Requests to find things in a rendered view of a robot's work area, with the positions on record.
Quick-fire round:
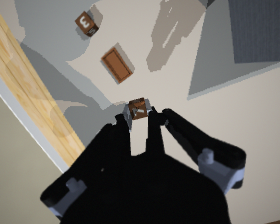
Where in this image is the brown wooden tray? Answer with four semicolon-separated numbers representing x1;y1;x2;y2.
101;47;133;83

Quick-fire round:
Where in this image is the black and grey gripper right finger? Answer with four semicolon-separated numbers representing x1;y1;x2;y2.
143;99;247;195

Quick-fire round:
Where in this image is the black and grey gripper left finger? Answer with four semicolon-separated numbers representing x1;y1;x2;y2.
40;104;132;221

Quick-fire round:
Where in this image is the brown cube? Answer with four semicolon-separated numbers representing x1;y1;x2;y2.
128;98;148;120
75;11;99;37

